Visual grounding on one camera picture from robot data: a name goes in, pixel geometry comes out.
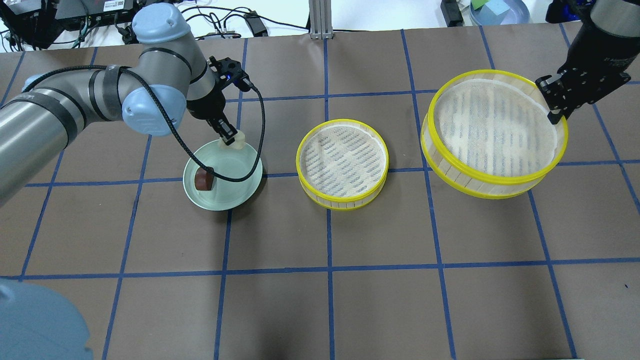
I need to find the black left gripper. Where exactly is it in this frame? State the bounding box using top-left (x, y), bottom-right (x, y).
top-left (187, 75), bottom-right (238, 146)

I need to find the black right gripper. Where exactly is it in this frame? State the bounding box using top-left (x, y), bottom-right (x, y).
top-left (535, 25), bottom-right (632, 126)

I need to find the white steamed bun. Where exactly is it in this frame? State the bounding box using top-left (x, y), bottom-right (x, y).
top-left (218, 130), bottom-right (246, 150)

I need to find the yellow steamer layer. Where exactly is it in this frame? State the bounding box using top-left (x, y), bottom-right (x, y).
top-left (420, 69), bottom-right (569, 199)
top-left (295, 118), bottom-right (390, 211)

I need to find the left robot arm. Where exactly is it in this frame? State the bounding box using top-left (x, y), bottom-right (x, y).
top-left (0, 3), bottom-right (251, 360)

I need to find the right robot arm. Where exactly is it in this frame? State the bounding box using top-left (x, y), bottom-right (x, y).
top-left (535, 0), bottom-right (640, 125)

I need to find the brown chocolate bun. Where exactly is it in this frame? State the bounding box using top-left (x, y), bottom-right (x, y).
top-left (193, 167), bottom-right (217, 192)

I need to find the mint green plate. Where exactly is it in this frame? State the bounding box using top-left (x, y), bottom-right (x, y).
top-left (182, 139), bottom-right (263, 211)

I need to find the black power adapter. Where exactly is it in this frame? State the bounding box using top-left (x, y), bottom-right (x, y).
top-left (243, 13), bottom-right (269, 38)

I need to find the blue plate with blocks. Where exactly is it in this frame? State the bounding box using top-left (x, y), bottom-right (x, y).
top-left (469, 0), bottom-right (531, 27)

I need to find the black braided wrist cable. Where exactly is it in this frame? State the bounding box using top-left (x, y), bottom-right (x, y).
top-left (30, 65), bottom-right (267, 183)

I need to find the aluminium frame post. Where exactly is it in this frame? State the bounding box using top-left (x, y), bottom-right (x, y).
top-left (308, 0), bottom-right (335, 40)

